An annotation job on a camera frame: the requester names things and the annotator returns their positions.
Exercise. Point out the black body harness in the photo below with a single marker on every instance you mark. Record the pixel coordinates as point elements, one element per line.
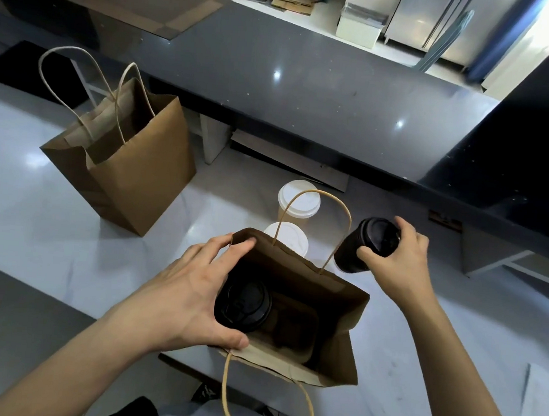
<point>130,412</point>

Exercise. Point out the blue plastic chair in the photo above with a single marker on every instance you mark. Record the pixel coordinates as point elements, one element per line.
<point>444,44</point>

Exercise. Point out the stainless steel refrigerator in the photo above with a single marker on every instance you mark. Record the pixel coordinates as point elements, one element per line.
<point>422,18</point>

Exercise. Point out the blue window curtain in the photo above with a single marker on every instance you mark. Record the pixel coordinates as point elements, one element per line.
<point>502,34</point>

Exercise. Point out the brown paper bag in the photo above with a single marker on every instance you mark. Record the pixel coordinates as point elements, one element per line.
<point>338,305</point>
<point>135,176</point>

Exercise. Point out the brown cardboard cup holder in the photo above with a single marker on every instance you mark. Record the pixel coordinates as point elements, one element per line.
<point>293,330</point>

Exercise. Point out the black acrylic organizer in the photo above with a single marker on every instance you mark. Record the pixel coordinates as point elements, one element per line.
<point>505,176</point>

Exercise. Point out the person's right hand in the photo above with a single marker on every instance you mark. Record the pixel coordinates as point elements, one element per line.
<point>407,273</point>

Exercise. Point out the person's left forearm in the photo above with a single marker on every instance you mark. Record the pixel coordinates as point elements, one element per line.
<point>62,378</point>

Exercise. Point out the black lid coffee cup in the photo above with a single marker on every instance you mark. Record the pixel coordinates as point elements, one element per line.
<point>367,236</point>
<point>243,304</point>

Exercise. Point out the person's left hand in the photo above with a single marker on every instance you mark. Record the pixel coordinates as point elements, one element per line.
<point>177,307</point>

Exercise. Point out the white window curtain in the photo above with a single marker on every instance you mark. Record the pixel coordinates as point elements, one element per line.
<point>544,42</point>

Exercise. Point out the person's right forearm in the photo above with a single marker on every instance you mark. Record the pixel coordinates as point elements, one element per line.
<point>464,391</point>

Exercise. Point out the tan coffee cup white lid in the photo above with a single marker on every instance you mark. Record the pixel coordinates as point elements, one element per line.
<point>304,196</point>

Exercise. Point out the white box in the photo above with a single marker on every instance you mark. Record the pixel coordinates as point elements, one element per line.
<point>360,27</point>

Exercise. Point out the black floor mat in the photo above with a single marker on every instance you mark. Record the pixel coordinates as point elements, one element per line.
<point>34,73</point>

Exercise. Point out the white support panel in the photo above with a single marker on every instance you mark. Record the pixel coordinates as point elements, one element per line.
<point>213,139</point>

